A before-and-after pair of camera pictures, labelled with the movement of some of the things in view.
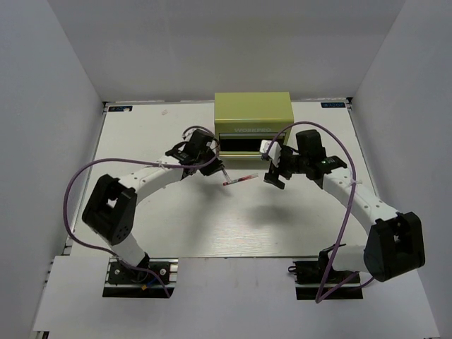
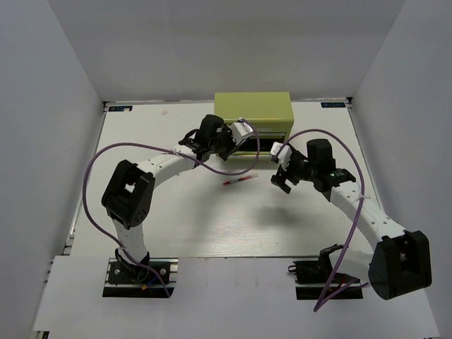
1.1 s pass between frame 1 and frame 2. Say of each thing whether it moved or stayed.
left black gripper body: moved
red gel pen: stayed
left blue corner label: stayed
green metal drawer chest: stayed
